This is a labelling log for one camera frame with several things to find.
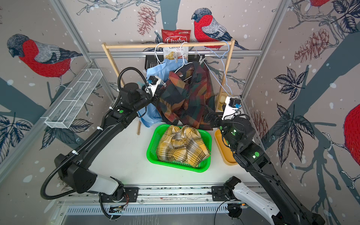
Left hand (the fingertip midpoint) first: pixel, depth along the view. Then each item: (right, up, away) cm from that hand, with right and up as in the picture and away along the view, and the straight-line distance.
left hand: (165, 84), depth 69 cm
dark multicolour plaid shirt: (+10, -4, +14) cm, 18 cm away
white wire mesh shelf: (-54, -12, +5) cm, 55 cm away
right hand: (+23, -10, -8) cm, 26 cm away
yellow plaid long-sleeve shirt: (+10, -34, +12) cm, 37 cm away
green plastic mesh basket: (-10, -40, +13) cm, 43 cm away
